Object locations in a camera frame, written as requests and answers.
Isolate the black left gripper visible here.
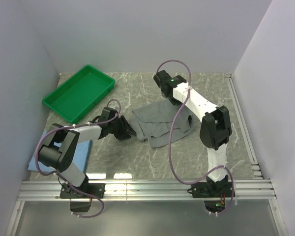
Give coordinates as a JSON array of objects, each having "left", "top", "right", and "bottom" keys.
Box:
[{"left": 109, "top": 115, "right": 136, "bottom": 140}]

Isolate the grey long sleeve shirt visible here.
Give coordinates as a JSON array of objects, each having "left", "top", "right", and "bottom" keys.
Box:
[{"left": 128, "top": 99, "right": 195, "bottom": 148}]

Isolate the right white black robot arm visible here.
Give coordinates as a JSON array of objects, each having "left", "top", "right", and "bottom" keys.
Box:
[{"left": 161, "top": 83, "right": 232, "bottom": 197}]

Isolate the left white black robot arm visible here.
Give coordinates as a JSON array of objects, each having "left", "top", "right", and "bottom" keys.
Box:
[{"left": 35, "top": 115, "right": 136, "bottom": 198}]

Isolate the green plastic tray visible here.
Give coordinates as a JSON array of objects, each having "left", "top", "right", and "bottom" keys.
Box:
[{"left": 42, "top": 65, "right": 116, "bottom": 123}]

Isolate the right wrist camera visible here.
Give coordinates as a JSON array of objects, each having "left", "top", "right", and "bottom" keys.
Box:
[{"left": 153, "top": 70, "right": 187, "bottom": 91}]

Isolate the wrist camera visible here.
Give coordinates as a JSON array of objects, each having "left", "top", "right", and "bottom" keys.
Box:
[
  {"left": 153, "top": 70, "right": 187, "bottom": 91},
  {"left": 91, "top": 107, "right": 118, "bottom": 123}
]

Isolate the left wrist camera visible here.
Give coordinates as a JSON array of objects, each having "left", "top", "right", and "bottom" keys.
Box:
[{"left": 91, "top": 107, "right": 118, "bottom": 123}]

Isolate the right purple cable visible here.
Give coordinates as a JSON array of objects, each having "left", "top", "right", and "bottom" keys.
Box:
[{"left": 156, "top": 59, "right": 236, "bottom": 214}]

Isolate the purple cable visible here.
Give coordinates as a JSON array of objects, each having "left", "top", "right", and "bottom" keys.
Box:
[
  {"left": 156, "top": 59, "right": 236, "bottom": 214},
  {"left": 34, "top": 98, "right": 121, "bottom": 218}
]

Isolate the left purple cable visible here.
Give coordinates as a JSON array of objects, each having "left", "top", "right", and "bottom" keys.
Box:
[{"left": 34, "top": 98, "right": 121, "bottom": 218}]

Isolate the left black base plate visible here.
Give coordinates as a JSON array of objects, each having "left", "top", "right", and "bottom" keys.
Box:
[{"left": 59, "top": 183, "right": 105, "bottom": 199}]

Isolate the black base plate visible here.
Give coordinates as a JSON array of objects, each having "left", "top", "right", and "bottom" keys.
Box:
[
  {"left": 187, "top": 180, "right": 235, "bottom": 198},
  {"left": 59, "top": 183, "right": 105, "bottom": 199}
]

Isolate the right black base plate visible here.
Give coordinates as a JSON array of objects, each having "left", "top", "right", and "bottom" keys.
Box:
[{"left": 187, "top": 180, "right": 235, "bottom": 198}]

